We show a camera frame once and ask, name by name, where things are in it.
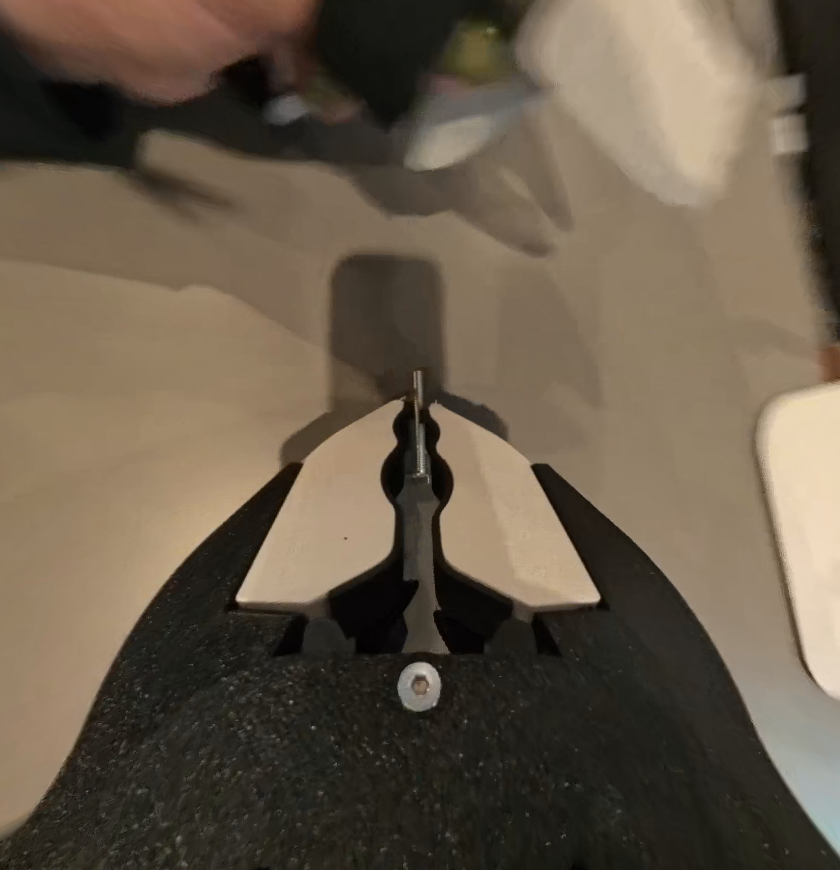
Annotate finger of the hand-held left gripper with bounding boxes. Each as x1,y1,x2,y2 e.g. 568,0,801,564
515,0,767,208
403,85,553,172

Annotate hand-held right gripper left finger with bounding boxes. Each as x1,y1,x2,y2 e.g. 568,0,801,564
235,400,403,621

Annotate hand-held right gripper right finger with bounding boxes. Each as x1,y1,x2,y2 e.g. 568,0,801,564
428,401,603,621

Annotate silver bolt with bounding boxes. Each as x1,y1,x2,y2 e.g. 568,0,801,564
412,369,434,485

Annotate person's left forearm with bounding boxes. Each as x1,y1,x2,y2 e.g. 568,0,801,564
0,10,149,167

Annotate person's left hand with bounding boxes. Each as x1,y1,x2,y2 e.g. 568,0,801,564
0,0,319,106

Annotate white document stand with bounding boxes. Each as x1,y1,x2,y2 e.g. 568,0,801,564
756,381,840,701

